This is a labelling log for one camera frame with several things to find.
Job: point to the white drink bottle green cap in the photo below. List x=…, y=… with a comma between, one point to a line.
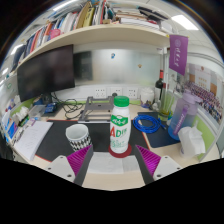
x=120, y=130

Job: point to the ceiling light panels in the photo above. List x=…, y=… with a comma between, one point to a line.
x=184, y=21

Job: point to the green glass with straws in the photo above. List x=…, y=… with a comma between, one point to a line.
x=165, y=106

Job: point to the small blue device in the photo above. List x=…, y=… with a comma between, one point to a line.
x=50, y=108

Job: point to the white lidded cup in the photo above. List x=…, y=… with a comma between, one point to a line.
x=147, y=96

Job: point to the clear plastic box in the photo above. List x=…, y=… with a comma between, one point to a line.
x=36, y=112

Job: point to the dark blue mouse pad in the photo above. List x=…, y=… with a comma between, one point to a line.
x=161, y=138

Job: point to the white tissue pack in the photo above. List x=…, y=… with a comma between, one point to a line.
x=191, y=141

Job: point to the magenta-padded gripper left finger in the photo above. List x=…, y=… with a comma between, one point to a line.
x=77, y=160

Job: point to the dark wine bottle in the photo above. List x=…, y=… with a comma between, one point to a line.
x=159, y=85

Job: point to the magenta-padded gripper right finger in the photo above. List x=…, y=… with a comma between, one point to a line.
x=149, y=159

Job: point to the beige shelf full of books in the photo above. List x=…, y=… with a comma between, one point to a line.
x=100, y=33

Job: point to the blue white tissue box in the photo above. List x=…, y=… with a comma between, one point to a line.
x=9, y=126

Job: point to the white paper towel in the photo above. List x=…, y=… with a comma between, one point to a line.
x=106, y=163

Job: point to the white wall socket row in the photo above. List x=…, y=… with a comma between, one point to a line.
x=116, y=92

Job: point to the black desk mat red edge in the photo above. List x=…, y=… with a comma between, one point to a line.
x=56, y=140

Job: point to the black computer monitor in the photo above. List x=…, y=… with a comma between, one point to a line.
x=46, y=75

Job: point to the purple pennant flag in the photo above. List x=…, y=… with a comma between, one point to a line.
x=177, y=55

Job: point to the flat round red coaster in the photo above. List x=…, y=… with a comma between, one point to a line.
x=115, y=154

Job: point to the black white checkered mug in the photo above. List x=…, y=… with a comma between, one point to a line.
x=79, y=138

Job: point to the group photo poster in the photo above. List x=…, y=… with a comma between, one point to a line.
x=206, y=95

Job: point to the purple translucent water jug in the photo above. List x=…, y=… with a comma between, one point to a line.
x=183, y=116

